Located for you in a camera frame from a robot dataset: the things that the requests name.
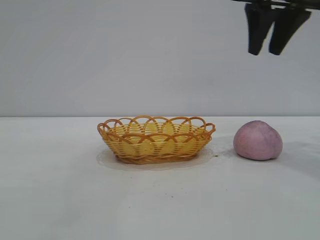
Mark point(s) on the yellow woven basket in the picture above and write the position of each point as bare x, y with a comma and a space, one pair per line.
155, 145

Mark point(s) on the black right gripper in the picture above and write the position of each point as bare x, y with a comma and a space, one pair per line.
295, 3

